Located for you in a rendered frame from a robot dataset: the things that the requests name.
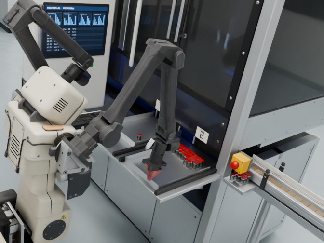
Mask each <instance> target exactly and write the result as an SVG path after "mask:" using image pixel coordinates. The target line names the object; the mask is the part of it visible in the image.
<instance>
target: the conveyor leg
mask: <svg viewBox="0 0 324 243"><path fill-rule="evenodd" d="M272 208H273V205H272V204H271V203H269V202H268V201H267V200H264V202H263V205H262V207H261V210H260V213H259V215H258V218H257V220H256V223H255V226H254V229H253V231H252V234H251V237H250V239H249V242H248V243H259V240H260V238H261V235H262V233H263V230H264V228H265V225H266V223H267V221H268V218H269V216H270V213H271V210H272Z"/></svg>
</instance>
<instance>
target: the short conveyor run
mask: <svg viewBox="0 0 324 243"><path fill-rule="evenodd" d="M285 165H286V164H285V163H284V162H282V163H281V166H280V167H279V169H276V168H275V167H273V166H272V165H270V164H269V163H267V162H266V161H264V160H262V159H261V158H259V157H258V156H256V155H255V154H253V162H252V165H251V168H250V170H249V171H246V172H247V174H250V175H251V177H250V182H252V183H253V184H255V185H256V186H257V188H256V190H254V192H256V193H257V194H258V195H260V196H261V197H262V198H264V199H265V200H267V201H268V202H269V203H271V204H272V205H274V206H275V207H276V208H278V209H279V210H281V211H282V212H283V213H285V214H286V215H287V216H289V217H290V218H292V219H293V220H294V221H296V222H297V223H298V224H300V225H301V226H302V227H304V228H305V229H307V230H308V231H309V232H311V233H312V234H314V235H315V236H316V237H318V238H319V239H320V240H322V241H323V242H324V199H323V198H321V197H320V196H318V195H317V194H315V193H314V192H312V191H310V190H309V189H307V188H306V187H304V186H303V185H301V184H300V183H298V182H296V181H295V180H293V179H292V178H290V177H289V176H287V175H286V174H284V173H283V171H284V166H285Z"/></svg>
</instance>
